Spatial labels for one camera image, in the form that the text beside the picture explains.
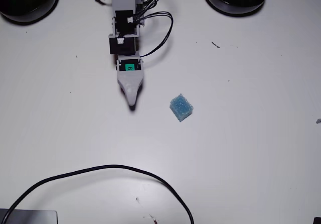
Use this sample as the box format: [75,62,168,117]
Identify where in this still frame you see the grey monitor stand base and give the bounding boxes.
[0,208,59,224]

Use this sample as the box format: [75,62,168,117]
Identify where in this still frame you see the blue sponge cube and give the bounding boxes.
[170,92,195,123]

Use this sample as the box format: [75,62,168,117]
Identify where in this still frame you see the thin black robot cables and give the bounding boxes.
[130,0,178,58]

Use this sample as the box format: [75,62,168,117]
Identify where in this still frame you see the thick black cable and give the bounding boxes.
[0,164,195,224]

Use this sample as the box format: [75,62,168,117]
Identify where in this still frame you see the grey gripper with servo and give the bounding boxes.
[116,55,145,107]

